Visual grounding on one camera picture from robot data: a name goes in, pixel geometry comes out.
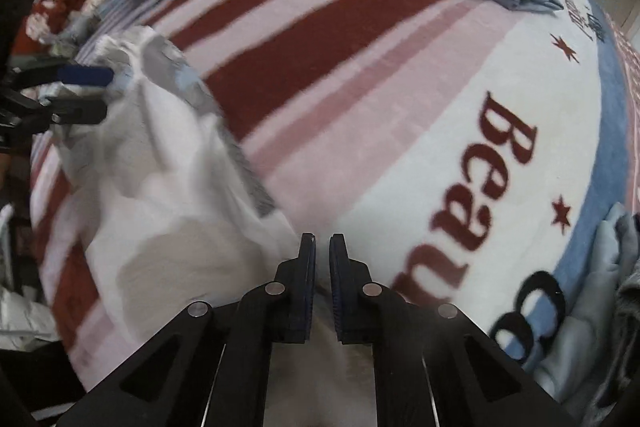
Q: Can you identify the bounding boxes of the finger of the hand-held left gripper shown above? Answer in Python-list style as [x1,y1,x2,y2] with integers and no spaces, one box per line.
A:
[0,89,108,132]
[4,65,114,88]

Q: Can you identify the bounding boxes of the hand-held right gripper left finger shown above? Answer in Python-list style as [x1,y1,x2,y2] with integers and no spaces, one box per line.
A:
[56,233,317,427]

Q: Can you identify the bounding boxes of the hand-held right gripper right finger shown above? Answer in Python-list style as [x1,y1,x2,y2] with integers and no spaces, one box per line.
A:
[329,233,586,427]

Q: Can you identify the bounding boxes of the white pants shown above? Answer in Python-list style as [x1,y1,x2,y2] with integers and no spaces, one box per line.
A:
[59,25,381,427]

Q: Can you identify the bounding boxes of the striped printed blanket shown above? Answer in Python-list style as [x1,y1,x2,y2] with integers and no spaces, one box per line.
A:
[27,0,632,395]

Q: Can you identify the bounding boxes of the light blue grey clothes pile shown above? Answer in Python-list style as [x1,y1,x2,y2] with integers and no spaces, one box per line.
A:
[532,202,640,423]

